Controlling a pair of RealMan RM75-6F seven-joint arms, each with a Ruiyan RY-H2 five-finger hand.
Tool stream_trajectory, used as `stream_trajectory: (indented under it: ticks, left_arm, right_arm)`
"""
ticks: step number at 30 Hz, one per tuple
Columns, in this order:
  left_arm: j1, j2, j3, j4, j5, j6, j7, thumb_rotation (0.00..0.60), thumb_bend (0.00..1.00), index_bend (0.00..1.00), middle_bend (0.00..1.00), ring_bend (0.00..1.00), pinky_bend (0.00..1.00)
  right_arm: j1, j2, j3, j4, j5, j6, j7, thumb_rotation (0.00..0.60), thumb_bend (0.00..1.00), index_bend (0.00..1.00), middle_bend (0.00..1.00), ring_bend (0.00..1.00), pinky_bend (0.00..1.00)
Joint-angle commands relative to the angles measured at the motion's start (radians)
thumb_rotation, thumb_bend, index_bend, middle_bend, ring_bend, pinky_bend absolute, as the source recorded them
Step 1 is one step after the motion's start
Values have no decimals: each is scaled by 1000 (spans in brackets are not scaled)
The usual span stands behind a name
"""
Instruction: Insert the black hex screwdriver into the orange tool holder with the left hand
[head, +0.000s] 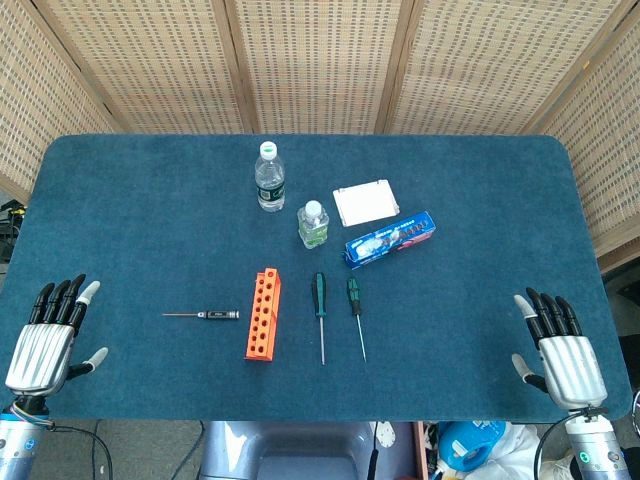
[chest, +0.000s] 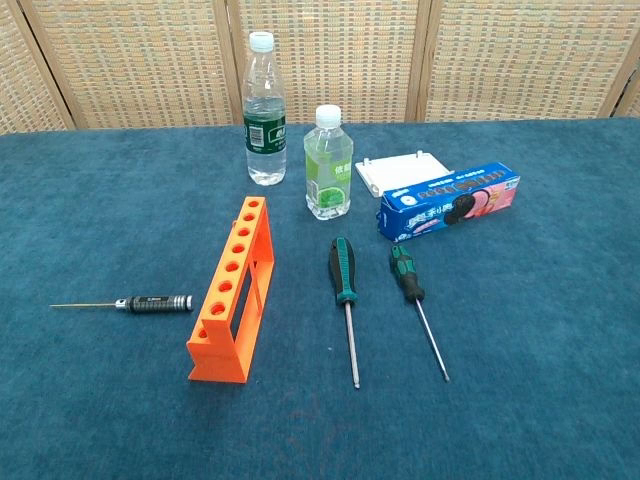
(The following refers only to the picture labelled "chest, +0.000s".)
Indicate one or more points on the tall dark-green-label water bottle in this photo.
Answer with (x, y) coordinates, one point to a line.
(265, 150)

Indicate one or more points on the short light-green-label drink bottle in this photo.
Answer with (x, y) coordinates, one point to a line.
(327, 170)

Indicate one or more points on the blue felt table cloth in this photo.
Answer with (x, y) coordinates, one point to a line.
(500, 350)

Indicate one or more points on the black knurled precision screwdriver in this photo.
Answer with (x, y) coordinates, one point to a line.
(155, 303)

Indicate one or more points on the orange tool holder rack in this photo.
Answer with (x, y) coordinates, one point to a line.
(220, 361)

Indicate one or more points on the white plastic tray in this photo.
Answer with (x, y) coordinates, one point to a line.
(400, 170)

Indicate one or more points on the blue cookie box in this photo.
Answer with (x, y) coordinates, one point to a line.
(440, 210)

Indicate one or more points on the woven bamboo folding screen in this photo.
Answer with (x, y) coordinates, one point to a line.
(150, 60)

